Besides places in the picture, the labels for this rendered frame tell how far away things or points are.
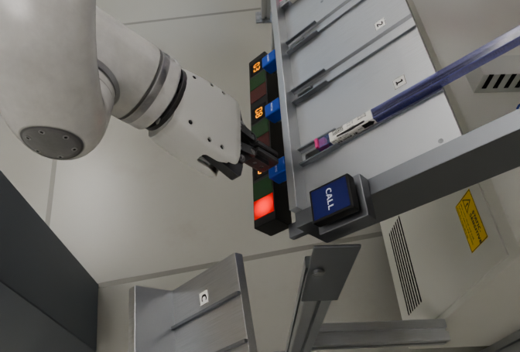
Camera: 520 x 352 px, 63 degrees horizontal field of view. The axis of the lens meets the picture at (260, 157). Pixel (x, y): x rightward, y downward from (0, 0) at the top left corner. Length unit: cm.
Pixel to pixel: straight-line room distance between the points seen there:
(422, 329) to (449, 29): 61
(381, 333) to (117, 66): 71
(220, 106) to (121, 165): 104
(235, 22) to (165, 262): 115
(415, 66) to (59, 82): 38
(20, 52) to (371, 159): 35
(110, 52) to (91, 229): 104
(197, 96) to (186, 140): 5
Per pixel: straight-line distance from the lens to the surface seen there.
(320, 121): 57
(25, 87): 33
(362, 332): 91
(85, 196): 148
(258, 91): 72
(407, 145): 48
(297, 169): 54
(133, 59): 42
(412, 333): 92
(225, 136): 47
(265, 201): 59
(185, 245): 131
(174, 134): 44
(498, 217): 74
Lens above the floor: 117
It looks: 53 degrees down
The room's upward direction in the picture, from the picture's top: straight up
